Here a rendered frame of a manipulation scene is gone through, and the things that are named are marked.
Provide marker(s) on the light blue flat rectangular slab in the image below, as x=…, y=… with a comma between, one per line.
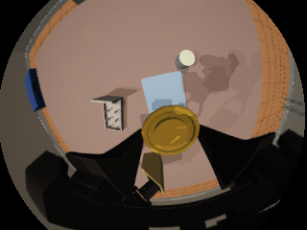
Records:
x=163, y=90

